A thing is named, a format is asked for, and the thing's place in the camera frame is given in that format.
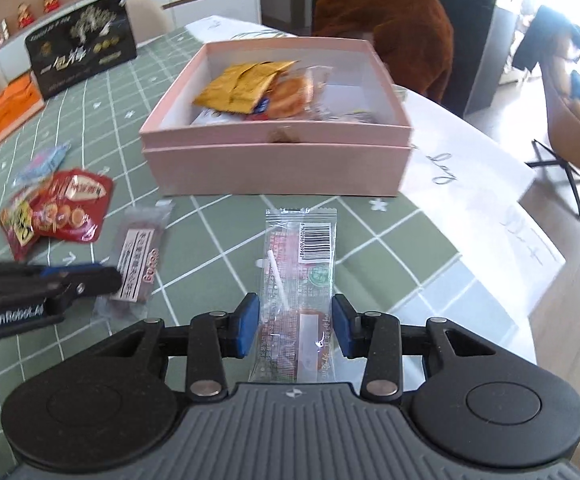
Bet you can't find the yellow and red foil packet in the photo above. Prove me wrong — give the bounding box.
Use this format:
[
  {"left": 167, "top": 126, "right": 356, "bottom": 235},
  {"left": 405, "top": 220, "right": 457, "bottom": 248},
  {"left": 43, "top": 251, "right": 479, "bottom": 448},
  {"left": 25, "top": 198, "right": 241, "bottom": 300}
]
[{"left": 0, "top": 187, "right": 45, "bottom": 262}]

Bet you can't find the tan chair with jackets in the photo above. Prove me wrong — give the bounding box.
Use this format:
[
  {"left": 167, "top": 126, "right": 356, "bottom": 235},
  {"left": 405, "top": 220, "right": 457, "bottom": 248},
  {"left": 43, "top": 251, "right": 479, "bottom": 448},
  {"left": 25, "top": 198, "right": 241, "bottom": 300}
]
[{"left": 512, "top": 5, "right": 580, "bottom": 218}]

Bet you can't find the large black snack bag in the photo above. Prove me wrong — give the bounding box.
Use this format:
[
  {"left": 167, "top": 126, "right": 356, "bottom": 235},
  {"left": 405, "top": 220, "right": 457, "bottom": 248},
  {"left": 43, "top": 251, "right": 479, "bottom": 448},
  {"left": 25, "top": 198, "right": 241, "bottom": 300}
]
[{"left": 24, "top": 0, "right": 138, "bottom": 100}]

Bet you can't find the yellow snack packet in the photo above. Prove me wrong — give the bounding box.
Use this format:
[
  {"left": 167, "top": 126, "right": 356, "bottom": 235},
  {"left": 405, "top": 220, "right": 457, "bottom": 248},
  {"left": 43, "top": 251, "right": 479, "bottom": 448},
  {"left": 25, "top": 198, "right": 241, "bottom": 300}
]
[
  {"left": 193, "top": 62, "right": 278, "bottom": 116},
  {"left": 240, "top": 60, "right": 298, "bottom": 96}
]

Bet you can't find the pink cardboard box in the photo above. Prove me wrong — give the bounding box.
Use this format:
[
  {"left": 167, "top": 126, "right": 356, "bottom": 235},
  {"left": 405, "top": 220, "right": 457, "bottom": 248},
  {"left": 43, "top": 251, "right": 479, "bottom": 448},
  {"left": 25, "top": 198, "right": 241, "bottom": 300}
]
[{"left": 138, "top": 37, "right": 415, "bottom": 198}]

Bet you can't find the round pastry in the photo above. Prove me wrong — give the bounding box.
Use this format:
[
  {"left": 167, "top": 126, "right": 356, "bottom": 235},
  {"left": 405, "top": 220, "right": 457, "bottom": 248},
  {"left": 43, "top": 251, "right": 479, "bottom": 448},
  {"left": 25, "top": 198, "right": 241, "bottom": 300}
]
[{"left": 247, "top": 67, "right": 331, "bottom": 121}]

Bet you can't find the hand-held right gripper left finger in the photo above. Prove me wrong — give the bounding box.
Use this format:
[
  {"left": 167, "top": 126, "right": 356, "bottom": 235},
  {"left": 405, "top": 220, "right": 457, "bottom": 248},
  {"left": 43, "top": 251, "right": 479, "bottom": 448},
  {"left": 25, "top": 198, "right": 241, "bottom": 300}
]
[{"left": 107, "top": 292, "right": 261, "bottom": 401}]

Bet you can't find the white and red snack packet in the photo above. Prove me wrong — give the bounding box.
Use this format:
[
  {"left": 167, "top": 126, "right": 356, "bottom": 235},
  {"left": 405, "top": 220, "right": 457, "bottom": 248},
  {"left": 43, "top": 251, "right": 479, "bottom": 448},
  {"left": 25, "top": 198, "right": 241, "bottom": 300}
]
[{"left": 190, "top": 109, "right": 251, "bottom": 127}]

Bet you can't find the dark brown snack packet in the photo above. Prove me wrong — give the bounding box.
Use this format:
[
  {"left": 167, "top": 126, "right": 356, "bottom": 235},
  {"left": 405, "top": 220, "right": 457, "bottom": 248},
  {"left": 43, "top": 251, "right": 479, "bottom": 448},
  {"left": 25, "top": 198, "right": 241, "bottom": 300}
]
[{"left": 94, "top": 200, "right": 173, "bottom": 318}]

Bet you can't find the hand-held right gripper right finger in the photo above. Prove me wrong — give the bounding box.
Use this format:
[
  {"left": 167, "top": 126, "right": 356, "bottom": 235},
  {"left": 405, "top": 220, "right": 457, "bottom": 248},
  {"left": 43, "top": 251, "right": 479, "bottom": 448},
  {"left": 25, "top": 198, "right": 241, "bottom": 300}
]
[{"left": 331, "top": 293, "right": 491, "bottom": 401}]

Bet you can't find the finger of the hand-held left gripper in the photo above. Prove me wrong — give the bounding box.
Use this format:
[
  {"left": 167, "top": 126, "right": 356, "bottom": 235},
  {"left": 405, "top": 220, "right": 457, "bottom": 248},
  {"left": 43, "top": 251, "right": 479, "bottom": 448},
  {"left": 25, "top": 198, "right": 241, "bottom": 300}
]
[
  {"left": 0, "top": 261, "right": 103, "bottom": 282},
  {"left": 34, "top": 266, "right": 123, "bottom": 307}
]

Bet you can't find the brown fuzzy chair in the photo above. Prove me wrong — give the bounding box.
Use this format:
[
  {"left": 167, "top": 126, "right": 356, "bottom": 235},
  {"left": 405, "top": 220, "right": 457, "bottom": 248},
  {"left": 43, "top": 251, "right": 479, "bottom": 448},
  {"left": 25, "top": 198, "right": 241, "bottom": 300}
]
[{"left": 314, "top": 0, "right": 455, "bottom": 103}]

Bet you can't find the clear lollipop packet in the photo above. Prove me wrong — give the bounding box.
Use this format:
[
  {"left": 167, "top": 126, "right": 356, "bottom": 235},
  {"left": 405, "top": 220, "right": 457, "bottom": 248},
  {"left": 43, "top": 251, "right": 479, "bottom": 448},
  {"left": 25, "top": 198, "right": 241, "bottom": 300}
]
[{"left": 247, "top": 206, "right": 339, "bottom": 386}]

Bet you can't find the blue snack packet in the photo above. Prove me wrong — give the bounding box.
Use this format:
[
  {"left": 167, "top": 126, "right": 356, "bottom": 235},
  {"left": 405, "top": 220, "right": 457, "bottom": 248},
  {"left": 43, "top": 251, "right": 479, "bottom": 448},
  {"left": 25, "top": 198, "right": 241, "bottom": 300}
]
[{"left": 12, "top": 142, "right": 72, "bottom": 188}]

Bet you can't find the orange tissue box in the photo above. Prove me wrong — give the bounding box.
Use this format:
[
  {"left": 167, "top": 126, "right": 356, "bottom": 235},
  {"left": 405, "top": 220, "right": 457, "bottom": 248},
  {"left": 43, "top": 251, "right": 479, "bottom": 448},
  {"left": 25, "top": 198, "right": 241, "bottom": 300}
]
[{"left": 0, "top": 72, "right": 45, "bottom": 150}]

